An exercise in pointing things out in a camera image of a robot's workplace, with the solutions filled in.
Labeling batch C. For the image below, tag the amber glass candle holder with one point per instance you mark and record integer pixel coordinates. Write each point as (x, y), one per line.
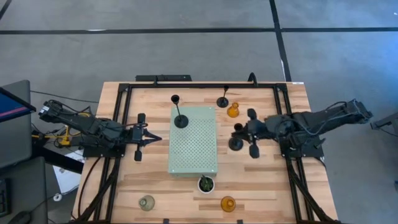
(228, 204)
(233, 111)

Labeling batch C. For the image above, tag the white tape roll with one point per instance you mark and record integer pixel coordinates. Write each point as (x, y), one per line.
(54, 197)

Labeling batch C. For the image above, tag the black aluminium table frame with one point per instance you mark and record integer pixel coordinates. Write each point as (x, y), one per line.
(202, 85)

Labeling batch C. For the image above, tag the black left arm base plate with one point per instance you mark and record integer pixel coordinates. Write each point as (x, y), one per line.
(102, 153)

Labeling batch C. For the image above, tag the dark grey desk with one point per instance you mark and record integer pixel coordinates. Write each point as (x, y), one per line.
(28, 186)

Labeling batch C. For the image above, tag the monitor with blue screen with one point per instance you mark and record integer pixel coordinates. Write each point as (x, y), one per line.
(12, 107)

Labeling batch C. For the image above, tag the white paper sheet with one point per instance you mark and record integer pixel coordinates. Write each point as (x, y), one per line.
(66, 180)

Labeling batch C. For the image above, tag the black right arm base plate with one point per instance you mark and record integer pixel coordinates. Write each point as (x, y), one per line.
(311, 152)

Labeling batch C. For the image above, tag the dark grey stand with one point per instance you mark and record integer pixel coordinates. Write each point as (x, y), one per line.
(385, 122)

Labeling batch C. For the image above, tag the small plant in white pot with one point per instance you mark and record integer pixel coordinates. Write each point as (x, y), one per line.
(206, 184)

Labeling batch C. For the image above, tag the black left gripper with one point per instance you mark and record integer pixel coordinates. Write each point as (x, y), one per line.
(137, 135)

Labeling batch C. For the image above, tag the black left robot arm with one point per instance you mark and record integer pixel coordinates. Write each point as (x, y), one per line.
(90, 127)

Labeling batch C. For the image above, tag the tall black candlestick holder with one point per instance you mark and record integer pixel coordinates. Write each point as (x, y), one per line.
(235, 145)
(181, 121)

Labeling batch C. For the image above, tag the clear grey glass candle holder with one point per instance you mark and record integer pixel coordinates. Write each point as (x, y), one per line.
(146, 203)

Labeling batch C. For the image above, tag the black electronics box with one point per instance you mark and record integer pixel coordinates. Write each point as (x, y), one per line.
(174, 78)

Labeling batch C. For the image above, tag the short black candlestick holder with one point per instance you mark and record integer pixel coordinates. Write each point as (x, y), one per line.
(222, 102)

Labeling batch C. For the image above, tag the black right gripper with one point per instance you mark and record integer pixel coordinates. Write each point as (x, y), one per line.
(256, 130)

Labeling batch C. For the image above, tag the green perforated metal shelf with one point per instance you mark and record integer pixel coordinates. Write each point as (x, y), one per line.
(192, 146)

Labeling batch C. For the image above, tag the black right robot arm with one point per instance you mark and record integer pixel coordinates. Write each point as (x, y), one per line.
(311, 121)

